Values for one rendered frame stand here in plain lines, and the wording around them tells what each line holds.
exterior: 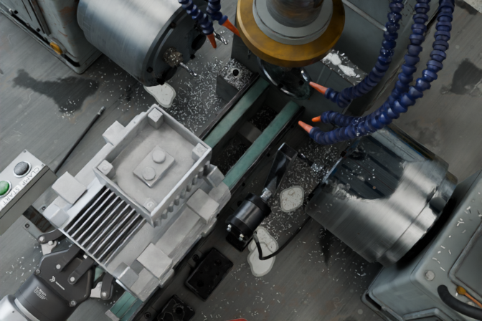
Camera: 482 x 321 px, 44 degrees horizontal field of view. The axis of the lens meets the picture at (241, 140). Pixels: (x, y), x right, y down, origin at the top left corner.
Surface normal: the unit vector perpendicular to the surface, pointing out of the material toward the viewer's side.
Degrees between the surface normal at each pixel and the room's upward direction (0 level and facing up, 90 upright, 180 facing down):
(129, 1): 24
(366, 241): 69
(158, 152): 1
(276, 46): 0
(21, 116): 0
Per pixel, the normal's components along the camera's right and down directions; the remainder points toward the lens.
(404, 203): -0.11, -0.11
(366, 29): -0.62, 0.72
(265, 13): 0.07, -0.34
